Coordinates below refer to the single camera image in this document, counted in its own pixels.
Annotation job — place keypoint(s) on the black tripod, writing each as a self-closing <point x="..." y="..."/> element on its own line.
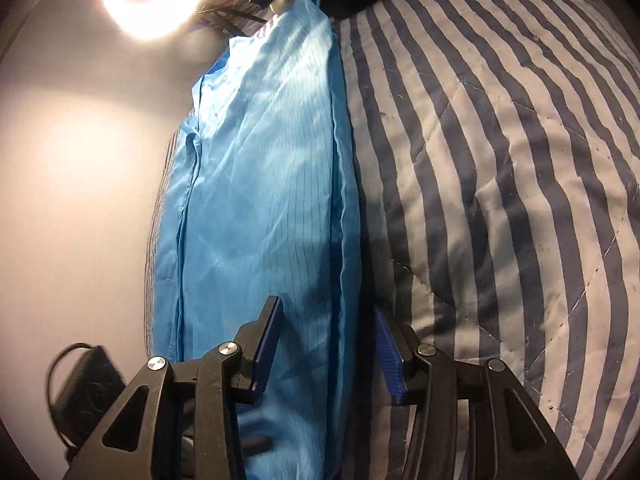
<point x="227" y="24"/>

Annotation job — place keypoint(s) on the light blue jacket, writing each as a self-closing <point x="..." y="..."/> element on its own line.
<point x="260" y="185"/>

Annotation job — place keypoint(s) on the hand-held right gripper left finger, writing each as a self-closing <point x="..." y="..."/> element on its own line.
<point x="265" y="350"/>

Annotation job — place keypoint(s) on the striped blue white blanket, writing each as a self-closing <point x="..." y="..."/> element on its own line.
<point x="500" y="160"/>

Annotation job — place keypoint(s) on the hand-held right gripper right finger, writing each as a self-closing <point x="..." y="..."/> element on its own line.
<point x="390" y="355"/>

